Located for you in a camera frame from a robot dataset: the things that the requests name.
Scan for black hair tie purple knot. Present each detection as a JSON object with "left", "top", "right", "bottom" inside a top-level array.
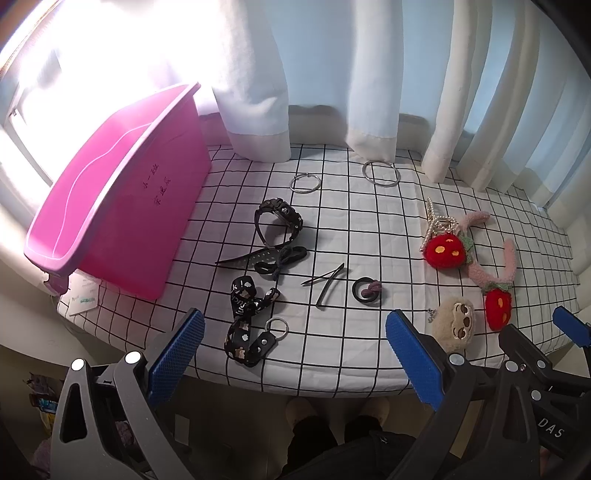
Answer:
[{"left": 352, "top": 277, "right": 383, "bottom": 305}]

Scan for beige sloth plush keychain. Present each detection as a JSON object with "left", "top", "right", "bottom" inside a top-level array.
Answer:
[{"left": 430, "top": 297, "right": 475, "bottom": 354}]

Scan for white curtain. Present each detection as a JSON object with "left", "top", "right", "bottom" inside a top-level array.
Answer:
[{"left": 1, "top": 1, "right": 590, "bottom": 226}]

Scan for pink plastic tub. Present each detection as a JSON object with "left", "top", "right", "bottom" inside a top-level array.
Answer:
[{"left": 24, "top": 84, "right": 211, "bottom": 301}]

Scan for black bow hair tie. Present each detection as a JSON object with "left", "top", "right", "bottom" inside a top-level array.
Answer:
[{"left": 253, "top": 244, "right": 310, "bottom": 281}]

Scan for black white checked sheet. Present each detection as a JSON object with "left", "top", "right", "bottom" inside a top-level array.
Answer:
[{"left": 57, "top": 144, "right": 578, "bottom": 397}]

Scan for white paper card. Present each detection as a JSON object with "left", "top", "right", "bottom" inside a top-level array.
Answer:
[{"left": 68, "top": 272, "right": 100, "bottom": 316}]

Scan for pink strawberry plush headband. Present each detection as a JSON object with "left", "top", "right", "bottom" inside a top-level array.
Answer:
[{"left": 423, "top": 210, "right": 518, "bottom": 332}]

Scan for black digital wristwatch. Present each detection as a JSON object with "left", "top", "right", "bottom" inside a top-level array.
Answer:
[{"left": 216, "top": 198, "right": 304, "bottom": 266}]

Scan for small silver bangle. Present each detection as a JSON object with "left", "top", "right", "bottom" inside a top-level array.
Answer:
[{"left": 290, "top": 172, "right": 322, "bottom": 195}]

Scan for pearl hair claw clip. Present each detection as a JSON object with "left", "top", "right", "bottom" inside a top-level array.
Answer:
[{"left": 420, "top": 198, "right": 460, "bottom": 252}]

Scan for large silver bangle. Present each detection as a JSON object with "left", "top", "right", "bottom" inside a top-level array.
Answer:
[{"left": 362, "top": 160, "right": 401, "bottom": 188}]

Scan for black printed lanyard keyring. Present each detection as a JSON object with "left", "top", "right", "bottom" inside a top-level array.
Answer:
[{"left": 223, "top": 275, "right": 290, "bottom": 368}]

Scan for black hair pins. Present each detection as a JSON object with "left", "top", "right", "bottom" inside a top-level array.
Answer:
[{"left": 301, "top": 263, "right": 346, "bottom": 309}]

